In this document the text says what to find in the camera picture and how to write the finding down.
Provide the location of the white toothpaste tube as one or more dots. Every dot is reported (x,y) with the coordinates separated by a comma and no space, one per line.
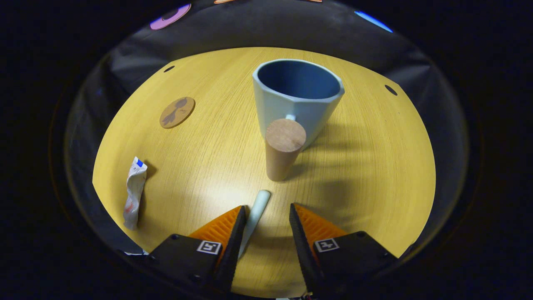
(134,191)

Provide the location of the wooden desktop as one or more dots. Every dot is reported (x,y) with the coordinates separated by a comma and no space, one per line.
(208,166)

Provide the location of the round wooden coaster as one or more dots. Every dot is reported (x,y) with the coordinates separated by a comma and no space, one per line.
(177,112)

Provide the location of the pale green toothbrush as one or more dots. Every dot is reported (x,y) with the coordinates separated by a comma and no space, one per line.
(258,208)

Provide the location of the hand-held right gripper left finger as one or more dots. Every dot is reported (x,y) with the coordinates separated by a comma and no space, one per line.
(233,250)

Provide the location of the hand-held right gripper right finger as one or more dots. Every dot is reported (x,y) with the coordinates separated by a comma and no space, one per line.
(302,250)

